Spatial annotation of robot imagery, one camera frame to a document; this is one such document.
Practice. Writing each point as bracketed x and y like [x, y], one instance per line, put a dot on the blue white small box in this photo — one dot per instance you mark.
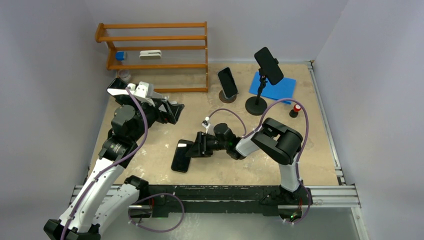
[121, 55]

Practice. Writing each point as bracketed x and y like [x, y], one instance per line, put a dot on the orange wooden rack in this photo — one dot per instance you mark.
[161, 48]

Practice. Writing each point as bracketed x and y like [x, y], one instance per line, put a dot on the black tall round-base stand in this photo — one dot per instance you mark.
[256, 105]

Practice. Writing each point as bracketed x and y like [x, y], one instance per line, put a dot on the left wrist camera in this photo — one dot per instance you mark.
[142, 90]

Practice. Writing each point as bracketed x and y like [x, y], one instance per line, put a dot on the small clear plastic jar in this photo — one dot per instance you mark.
[124, 75]

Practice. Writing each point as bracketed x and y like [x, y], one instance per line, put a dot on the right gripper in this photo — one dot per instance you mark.
[200, 148]

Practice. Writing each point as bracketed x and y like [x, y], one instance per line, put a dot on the blue foam mat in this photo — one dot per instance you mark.
[284, 89]

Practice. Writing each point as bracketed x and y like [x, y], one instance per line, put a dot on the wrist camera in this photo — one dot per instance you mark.
[142, 90]
[206, 123]

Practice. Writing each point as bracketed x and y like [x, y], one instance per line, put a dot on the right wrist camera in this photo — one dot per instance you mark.
[206, 123]

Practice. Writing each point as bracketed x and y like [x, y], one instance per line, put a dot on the black phone from silver stand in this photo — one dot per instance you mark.
[180, 162]

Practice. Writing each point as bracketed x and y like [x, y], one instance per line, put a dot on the phone on wooden puck stand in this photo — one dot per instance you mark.
[227, 82]

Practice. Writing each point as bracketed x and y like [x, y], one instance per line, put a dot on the red black button knob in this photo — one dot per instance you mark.
[295, 111]

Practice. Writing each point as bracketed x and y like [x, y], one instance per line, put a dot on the phone on tall stand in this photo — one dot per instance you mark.
[269, 66]

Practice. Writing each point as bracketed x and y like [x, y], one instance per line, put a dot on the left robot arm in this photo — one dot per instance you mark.
[89, 215]

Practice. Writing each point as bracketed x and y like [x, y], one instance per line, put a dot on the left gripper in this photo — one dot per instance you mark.
[172, 110]

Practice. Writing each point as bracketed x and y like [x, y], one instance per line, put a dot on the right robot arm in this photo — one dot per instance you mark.
[278, 141]

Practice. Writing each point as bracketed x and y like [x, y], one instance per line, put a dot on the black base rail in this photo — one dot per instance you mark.
[266, 200]

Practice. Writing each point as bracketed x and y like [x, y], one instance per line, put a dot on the white flat device on rack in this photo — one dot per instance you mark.
[150, 54]

